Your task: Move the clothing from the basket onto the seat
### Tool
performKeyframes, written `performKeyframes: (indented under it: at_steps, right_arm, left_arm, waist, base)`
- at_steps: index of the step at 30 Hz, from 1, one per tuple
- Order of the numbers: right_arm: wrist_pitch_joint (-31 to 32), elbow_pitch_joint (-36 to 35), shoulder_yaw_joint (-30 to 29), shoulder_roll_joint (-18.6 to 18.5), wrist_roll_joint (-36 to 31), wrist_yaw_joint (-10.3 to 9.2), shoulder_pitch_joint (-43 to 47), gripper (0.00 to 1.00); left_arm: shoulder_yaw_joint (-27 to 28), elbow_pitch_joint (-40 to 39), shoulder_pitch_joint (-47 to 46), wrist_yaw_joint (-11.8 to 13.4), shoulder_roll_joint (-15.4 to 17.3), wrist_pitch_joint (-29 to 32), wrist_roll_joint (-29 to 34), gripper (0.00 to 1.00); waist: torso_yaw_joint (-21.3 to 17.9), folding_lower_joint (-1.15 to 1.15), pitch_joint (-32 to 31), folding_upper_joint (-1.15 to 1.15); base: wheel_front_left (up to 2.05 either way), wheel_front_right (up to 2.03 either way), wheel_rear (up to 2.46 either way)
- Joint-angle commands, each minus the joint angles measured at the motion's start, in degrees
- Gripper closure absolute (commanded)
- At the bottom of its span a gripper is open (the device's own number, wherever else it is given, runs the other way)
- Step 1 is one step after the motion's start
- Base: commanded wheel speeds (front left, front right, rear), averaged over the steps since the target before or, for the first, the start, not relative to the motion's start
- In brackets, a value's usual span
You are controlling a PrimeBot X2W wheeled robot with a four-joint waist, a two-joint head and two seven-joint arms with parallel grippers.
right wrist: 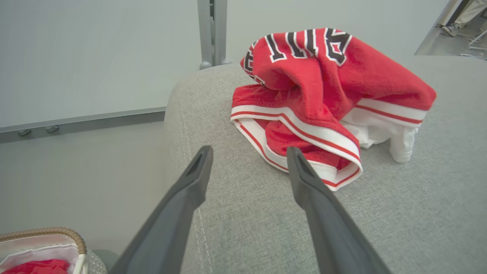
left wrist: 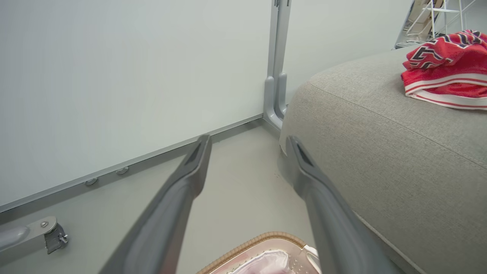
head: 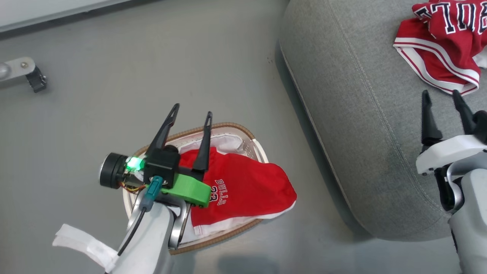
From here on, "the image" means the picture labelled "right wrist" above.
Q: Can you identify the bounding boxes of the wicker laundry basket white liner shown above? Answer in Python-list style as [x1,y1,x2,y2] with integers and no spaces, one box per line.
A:
[0,227,108,274]

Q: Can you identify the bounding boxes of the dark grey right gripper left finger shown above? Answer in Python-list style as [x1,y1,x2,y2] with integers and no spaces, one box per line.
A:
[110,145,214,274]

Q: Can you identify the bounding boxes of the white garment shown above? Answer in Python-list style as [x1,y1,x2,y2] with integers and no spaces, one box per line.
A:
[342,108,419,164]

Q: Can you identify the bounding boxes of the person in beige trousers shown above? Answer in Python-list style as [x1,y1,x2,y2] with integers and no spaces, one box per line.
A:
[441,0,487,38]

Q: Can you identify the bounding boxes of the grey metal partition frame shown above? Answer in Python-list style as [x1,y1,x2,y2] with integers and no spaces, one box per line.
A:
[0,0,232,144]

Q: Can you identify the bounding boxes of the red basketball jersey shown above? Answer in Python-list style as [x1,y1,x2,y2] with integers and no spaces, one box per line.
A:
[230,27,437,192]

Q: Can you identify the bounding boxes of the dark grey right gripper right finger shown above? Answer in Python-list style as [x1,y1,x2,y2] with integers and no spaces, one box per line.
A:
[286,146,392,274]

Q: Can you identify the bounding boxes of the red garment in basket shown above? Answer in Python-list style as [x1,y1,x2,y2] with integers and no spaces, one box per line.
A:
[0,259,71,274]

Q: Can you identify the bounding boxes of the grey fabric sofa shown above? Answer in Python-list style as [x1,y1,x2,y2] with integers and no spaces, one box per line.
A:
[163,55,487,274]

